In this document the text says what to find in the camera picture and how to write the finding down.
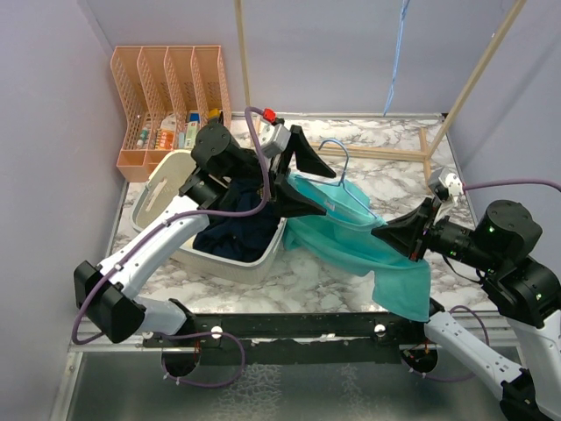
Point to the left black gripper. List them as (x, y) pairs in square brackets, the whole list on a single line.
[(288, 201)]

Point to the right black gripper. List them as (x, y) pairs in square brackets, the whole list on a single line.
[(405, 232)]

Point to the blue hanger of teal shirt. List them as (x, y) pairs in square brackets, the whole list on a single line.
[(346, 175)]

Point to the teal t shirt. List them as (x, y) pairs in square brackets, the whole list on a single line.
[(343, 239)]

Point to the navy blue t shirt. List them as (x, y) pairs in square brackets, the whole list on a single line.
[(240, 239)]

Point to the light blue wire hanger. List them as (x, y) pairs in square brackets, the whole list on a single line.
[(397, 54)]

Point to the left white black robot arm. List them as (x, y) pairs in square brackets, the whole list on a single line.
[(109, 292)]

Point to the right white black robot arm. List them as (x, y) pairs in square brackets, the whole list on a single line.
[(525, 292)]

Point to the wooden clothes rack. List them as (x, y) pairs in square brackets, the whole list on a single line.
[(335, 58)]

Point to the yellow black sponge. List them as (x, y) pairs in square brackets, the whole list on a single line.
[(215, 114)]

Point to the green white box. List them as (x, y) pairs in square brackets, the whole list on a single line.
[(188, 134)]

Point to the cream plastic laundry basket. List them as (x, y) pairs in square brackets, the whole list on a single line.
[(159, 190)]

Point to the orange white packet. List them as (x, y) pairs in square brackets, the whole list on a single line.
[(165, 134)]

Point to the orange plastic file organizer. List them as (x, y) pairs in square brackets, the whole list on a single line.
[(155, 81)]

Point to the small bottle in organizer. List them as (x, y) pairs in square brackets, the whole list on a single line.
[(143, 137)]

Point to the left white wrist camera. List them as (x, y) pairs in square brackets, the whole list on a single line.
[(273, 139)]

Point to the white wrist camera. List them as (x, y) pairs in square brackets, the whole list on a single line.
[(447, 188), (273, 139)]

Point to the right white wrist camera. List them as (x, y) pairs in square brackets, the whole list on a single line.
[(447, 188)]

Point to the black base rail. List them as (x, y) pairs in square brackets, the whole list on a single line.
[(317, 338)]

